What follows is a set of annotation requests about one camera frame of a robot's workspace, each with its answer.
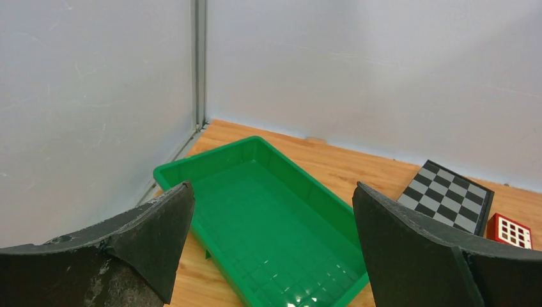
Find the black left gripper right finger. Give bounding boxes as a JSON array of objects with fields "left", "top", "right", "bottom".
[{"left": 352, "top": 182, "right": 541, "bottom": 306}]

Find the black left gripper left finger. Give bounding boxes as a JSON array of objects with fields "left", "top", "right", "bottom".
[{"left": 1, "top": 182, "right": 195, "bottom": 306}]

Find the green plastic tray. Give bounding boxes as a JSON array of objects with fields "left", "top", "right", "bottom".
[{"left": 153, "top": 136, "right": 369, "bottom": 306}]

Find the red white toy block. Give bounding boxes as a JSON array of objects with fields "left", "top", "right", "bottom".
[{"left": 486, "top": 213, "right": 533, "bottom": 249}]

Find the black grey checkerboard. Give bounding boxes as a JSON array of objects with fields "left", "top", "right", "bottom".
[{"left": 398, "top": 160, "right": 495, "bottom": 237}]

